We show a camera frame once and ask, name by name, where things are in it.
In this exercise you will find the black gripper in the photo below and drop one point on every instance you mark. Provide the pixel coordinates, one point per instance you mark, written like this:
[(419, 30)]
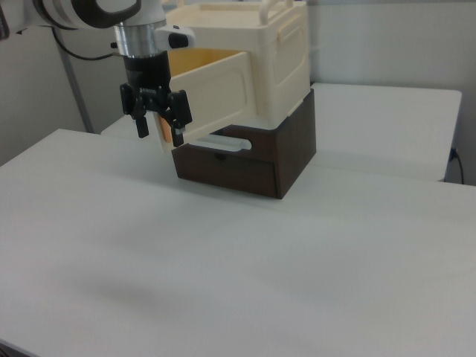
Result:
[(147, 76)]

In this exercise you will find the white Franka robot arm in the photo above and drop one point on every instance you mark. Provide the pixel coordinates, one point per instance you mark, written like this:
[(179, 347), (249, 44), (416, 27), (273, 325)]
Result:
[(63, 9)]

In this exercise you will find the cream cabinet door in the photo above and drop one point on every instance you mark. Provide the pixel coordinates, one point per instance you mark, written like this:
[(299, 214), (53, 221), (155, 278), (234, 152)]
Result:
[(219, 96)]

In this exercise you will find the cream plastic cabinet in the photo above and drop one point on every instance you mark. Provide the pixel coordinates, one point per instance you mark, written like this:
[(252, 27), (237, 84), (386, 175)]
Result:
[(282, 59)]

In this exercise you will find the dark brown drawer front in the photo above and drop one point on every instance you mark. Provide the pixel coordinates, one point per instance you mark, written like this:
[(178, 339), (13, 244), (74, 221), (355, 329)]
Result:
[(230, 173)]

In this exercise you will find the dark brown wooden box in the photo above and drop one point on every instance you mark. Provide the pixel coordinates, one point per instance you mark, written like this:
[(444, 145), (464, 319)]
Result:
[(294, 145)]

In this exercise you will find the grey metal frame post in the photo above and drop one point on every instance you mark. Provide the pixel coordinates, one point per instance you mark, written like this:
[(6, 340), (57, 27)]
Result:
[(76, 85)]

